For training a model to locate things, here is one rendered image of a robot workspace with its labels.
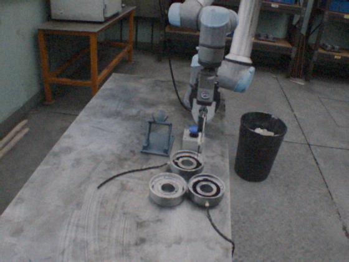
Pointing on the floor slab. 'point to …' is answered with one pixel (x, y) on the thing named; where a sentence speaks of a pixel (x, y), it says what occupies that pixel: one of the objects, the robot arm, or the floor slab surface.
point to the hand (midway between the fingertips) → (201, 121)
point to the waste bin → (258, 145)
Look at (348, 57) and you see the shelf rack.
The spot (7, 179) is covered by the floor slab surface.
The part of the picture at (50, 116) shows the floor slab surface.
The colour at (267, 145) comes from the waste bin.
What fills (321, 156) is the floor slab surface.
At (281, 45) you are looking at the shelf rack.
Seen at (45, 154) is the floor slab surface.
